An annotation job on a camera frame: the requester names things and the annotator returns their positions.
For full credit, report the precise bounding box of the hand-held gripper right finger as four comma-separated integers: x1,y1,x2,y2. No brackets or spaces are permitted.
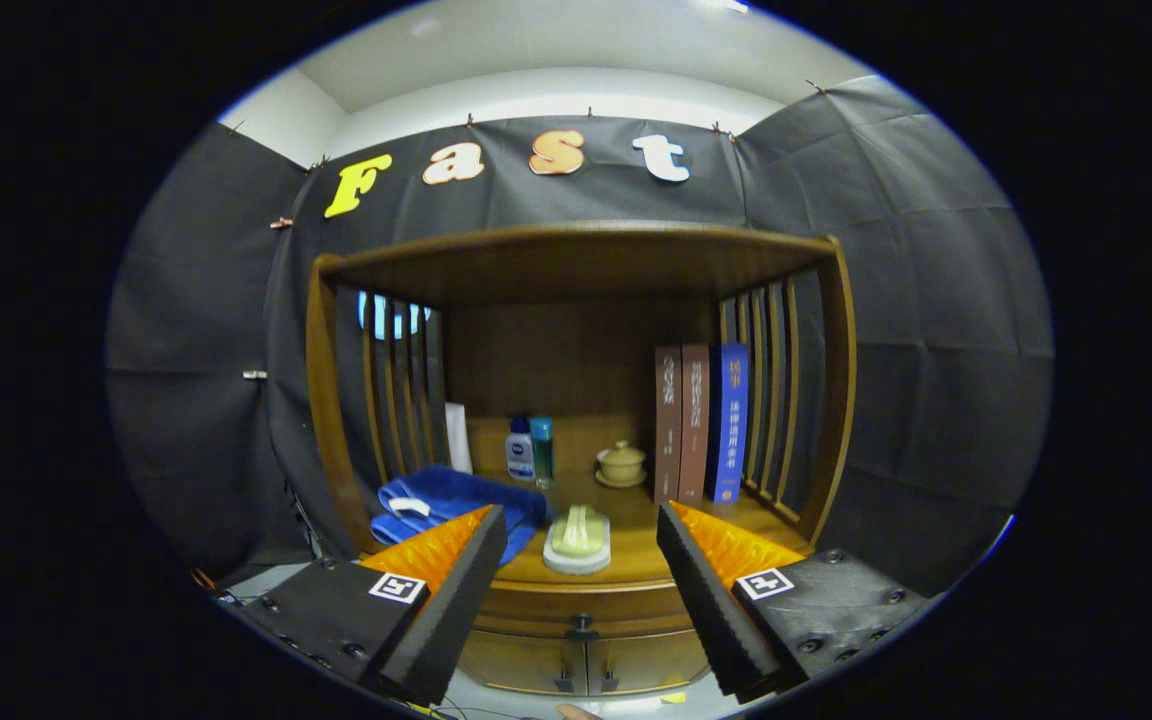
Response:
656,501,937,706

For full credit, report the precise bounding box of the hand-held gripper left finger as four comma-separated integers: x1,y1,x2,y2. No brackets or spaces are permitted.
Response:
226,503,508,706

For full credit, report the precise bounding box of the green soap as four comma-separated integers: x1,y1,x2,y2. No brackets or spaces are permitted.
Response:
543,504,612,576

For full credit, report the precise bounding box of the wooden cabinet door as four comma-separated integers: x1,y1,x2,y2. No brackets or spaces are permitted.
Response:
458,632,589,697
586,630,709,696

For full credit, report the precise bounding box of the brown wooden countertop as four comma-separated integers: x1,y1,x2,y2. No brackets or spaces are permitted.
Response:
366,470,807,589

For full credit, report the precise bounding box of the brown wooden cabinet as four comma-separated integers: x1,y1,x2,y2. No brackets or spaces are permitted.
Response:
304,220,857,698

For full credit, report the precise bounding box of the blue folded towel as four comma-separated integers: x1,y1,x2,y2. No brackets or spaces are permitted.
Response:
371,465,547,566

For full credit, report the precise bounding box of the white bottle with blue cap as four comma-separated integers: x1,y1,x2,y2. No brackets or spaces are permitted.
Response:
505,415,536,483

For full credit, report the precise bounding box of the white tube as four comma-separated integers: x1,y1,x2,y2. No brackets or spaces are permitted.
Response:
444,402,474,475

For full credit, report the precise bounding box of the beige lidded teacup with saucer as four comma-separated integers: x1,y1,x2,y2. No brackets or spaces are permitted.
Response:
595,440,648,489

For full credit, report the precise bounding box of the clear teal bottle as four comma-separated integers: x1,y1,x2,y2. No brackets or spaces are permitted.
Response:
530,416,555,489

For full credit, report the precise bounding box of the reddish brown book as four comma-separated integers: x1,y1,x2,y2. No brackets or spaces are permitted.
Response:
678,344,711,505

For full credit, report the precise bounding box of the blue book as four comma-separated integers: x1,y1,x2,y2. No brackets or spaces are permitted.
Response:
704,343,750,504

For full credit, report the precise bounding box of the dark brown book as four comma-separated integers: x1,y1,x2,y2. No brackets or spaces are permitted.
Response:
654,346,684,506

